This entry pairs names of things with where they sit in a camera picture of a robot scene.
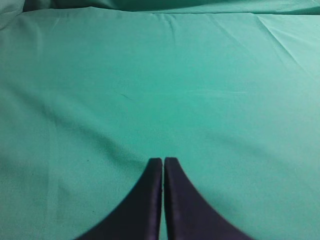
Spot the green backdrop cloth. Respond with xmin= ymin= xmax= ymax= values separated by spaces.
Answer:
xmin=0 ymin=0 xmax=320 ymax=29

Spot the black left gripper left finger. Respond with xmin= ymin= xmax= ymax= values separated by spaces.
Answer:
xmin=77 ymin=158 xmax=163 ymax=240

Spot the green table cloth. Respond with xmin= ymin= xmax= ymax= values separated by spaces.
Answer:
xmin=0 ymin=7 xmax=320 ymax=240

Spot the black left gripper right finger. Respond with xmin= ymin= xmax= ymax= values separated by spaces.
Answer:
xmin=164 ymin=157 xmax=251 ymax=240

